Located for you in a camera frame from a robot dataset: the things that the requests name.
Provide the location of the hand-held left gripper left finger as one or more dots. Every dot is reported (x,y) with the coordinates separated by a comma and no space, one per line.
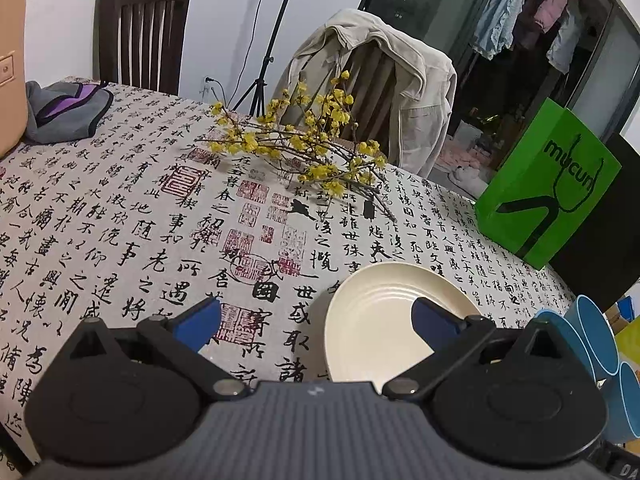
(197,322)

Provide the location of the tan hard case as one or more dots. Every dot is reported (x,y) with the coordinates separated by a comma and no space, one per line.
(11,70)

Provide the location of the black paper bag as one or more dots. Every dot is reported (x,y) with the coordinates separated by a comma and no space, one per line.
(610,240)

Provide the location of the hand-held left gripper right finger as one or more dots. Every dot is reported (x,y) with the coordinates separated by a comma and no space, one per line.
(432,322)

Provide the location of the yellow flower branch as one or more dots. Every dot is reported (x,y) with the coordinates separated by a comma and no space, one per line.
(300,145)

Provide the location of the hanging pink garment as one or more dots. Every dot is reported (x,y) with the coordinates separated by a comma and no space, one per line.
(550,10)

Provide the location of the wall power socket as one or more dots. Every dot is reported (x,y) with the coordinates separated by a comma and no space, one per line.
(207,85)

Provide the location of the dark wooden chair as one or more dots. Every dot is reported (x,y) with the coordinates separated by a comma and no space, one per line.
(140,30)

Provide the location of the studio lamp on stand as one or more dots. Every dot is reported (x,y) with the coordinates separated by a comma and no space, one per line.
(270,45)

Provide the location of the beige jacket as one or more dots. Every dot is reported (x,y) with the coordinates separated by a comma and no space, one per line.
(420,90)

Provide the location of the calligraphy print tablecloth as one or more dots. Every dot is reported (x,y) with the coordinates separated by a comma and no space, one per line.
(125,220)

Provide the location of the cream plate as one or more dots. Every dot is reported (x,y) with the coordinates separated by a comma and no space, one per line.
(370,320)

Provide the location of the blue bowl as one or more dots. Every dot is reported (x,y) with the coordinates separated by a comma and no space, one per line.
(575,350)
(625,405)
(600,330)

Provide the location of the pale pink floor cloth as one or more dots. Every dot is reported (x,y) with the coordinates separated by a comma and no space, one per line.
(467,165)

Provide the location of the green paper bag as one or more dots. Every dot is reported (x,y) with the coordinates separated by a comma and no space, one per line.
(545,185)

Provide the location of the grey and purple cloth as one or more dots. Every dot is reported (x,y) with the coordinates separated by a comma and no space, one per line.
(60,115)

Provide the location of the brown slatted chair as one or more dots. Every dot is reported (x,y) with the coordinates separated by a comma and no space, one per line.
(370,90)

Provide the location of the hanging pale blue garment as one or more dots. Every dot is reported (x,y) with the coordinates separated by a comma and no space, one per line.
(567,42)

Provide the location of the hanging denim shirt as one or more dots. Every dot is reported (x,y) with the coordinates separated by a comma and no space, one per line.
(502,10)

